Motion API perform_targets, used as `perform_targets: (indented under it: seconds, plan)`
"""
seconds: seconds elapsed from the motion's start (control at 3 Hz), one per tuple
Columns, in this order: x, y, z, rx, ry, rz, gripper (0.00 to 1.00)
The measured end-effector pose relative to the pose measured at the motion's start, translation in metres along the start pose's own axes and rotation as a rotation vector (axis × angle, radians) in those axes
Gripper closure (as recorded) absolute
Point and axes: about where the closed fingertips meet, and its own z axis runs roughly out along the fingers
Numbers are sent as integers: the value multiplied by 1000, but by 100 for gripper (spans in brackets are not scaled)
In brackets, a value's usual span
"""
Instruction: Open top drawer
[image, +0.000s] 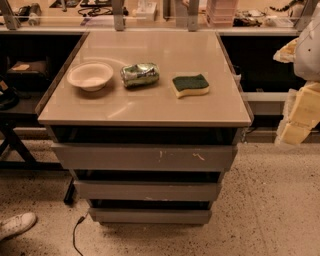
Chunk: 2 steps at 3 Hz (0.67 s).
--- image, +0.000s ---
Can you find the grey bottom drawer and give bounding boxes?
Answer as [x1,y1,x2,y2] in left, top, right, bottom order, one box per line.
[89,208,212,224]

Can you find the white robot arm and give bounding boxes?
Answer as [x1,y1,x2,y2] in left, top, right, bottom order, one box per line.
[273,12,320,147]

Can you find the green yellow sponge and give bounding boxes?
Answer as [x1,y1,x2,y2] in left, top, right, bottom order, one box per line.
[172,74,210,98]

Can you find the grey top drawer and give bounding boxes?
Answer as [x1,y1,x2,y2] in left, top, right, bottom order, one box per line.
[52,143,237,172]

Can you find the pink stacked bins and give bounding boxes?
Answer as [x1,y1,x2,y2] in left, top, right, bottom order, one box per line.
[205,0,238,28]

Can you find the crushed green metal can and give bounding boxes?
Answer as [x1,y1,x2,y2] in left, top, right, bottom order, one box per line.
[120,63,160,88]

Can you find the white sneaker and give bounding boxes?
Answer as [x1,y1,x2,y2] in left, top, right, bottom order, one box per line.
[0,212,37,240]

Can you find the black floor cable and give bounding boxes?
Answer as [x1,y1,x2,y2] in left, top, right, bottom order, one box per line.
[72,211,90,256]

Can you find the grey drawer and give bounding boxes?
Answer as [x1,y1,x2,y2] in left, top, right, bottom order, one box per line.
[89,208,212,224]
[52,143,237,172]
[74,180,221,202]

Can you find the white paper bowl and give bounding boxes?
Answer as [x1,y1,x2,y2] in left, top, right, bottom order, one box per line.
[67,61,114,92]

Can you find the grey drawer cabinet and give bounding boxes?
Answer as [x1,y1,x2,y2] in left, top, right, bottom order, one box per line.
[36,31,252,211]

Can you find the black side table frame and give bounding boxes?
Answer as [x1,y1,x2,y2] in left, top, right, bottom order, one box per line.
[0,116,77,205]

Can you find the white box on shelf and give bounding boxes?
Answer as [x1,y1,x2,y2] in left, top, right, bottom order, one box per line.
[135,0,157,21]

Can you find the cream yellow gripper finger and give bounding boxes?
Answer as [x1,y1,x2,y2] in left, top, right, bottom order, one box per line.
[275,82,320,145]

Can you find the grey middle drawer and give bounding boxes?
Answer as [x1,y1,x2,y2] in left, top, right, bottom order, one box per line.
[74,180,221,202]

